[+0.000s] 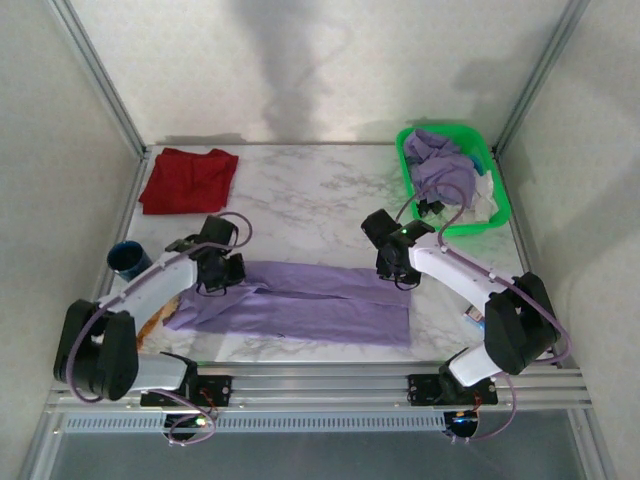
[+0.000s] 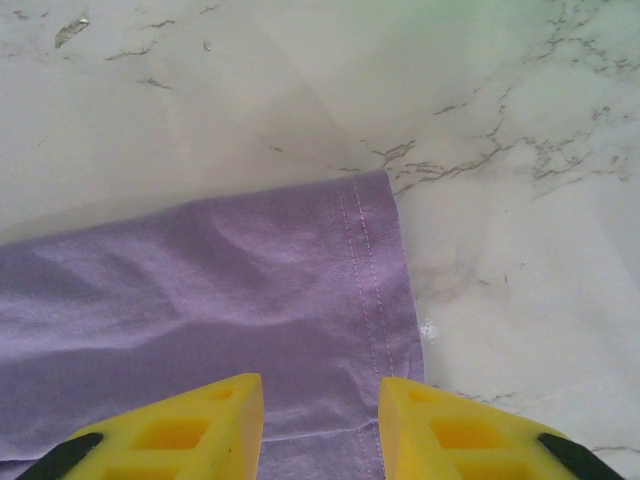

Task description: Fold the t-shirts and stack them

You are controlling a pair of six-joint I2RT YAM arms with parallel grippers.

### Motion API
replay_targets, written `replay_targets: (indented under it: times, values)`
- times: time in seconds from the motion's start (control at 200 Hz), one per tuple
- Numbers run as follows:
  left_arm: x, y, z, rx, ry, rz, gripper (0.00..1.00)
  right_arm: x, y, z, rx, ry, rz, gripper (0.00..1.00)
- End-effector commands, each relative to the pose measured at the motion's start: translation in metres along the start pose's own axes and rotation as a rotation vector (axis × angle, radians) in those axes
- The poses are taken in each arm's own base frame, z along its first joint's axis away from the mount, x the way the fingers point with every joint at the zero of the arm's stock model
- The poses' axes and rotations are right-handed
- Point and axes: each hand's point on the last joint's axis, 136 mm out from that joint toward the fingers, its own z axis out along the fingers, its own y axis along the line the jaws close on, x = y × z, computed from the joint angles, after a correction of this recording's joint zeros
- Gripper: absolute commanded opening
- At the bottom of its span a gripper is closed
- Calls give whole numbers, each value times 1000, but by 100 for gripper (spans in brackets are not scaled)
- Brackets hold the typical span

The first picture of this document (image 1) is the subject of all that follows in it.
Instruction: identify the purple t-shirt with print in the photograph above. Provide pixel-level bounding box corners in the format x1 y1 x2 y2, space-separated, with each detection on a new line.
163 259 414 350

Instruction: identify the brown plush toy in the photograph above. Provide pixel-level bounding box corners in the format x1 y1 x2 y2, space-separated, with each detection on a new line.
136 294 181 347

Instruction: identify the dark blue cup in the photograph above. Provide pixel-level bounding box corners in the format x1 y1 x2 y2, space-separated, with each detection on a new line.
106 240 154 284

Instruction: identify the red t-shirt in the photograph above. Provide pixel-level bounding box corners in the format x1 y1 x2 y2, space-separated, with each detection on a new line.
138 147 240 216

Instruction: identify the colourful crayon pack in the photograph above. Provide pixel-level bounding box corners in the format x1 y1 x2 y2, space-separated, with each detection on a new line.
463 303 489 332

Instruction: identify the crumpled purple t-shirt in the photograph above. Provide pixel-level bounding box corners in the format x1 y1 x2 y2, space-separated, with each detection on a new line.
403 128 476 206

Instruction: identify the crumpled white cloth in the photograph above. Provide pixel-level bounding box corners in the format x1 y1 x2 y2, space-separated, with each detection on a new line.
452 172 501 225

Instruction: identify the green plastic basket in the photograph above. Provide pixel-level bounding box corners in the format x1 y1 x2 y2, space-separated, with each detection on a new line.
394 124 511 239

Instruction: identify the black board with green light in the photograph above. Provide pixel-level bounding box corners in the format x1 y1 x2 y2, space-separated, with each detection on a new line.
162 412 217 445
442 408 482 442

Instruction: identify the aluminium side rail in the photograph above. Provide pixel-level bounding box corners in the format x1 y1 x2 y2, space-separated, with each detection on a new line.
72 149 151 372
492 149 537 281

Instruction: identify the aluminium front rail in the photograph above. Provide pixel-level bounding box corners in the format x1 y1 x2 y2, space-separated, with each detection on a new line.
43 363 594 412

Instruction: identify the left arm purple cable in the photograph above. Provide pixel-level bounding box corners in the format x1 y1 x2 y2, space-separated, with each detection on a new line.
64 212 254 447

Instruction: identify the grey slotted cable duct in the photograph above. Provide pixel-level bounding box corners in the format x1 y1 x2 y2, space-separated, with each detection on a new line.
63 412 447 434

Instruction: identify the aluminium frame post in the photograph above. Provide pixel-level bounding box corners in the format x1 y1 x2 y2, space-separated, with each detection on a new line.
492 0 587 157
47 0 147 157

